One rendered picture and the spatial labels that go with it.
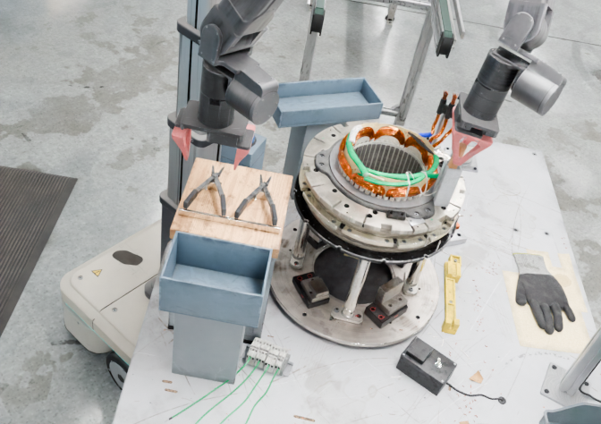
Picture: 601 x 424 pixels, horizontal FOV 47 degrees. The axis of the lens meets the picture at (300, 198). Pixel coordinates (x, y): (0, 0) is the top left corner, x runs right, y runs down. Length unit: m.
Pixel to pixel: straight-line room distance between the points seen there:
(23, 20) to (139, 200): 1.48
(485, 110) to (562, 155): 2.49
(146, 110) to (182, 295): 2.18
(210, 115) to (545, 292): 0.93
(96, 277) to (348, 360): 1.01
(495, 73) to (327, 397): 0.67
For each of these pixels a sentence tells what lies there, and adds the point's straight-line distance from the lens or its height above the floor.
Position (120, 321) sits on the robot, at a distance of 2.08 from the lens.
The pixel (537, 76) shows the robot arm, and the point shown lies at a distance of 1.14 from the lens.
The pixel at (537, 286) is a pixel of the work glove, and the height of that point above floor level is 0.80.
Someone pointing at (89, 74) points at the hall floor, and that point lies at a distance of 3.49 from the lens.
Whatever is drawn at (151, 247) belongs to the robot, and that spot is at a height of 0.26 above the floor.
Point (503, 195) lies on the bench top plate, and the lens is 1.92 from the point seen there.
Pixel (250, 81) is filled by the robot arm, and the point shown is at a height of 1.37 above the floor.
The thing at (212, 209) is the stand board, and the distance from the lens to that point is 1.23.
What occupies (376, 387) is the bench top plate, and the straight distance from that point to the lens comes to 1.40.
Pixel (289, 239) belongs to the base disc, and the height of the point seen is 0.80.
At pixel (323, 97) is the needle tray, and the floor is 1.03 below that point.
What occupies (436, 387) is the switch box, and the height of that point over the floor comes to 0.80.
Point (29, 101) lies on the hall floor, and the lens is 3.33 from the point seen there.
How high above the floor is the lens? 1.92
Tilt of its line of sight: 42 degrees down
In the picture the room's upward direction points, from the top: 12 degrees clockwise
